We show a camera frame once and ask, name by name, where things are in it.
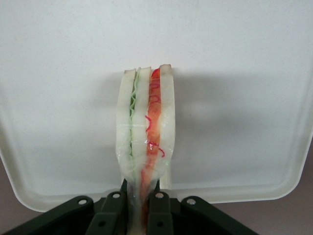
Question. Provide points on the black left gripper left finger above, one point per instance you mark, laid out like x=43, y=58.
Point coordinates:
x=110, y=213

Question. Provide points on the cream plastic tray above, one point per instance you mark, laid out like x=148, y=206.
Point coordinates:
x=220, y=98

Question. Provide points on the triangle sandwich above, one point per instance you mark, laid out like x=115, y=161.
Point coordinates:
x=144, y=127

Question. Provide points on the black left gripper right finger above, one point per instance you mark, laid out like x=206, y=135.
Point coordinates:
x=160, y=213

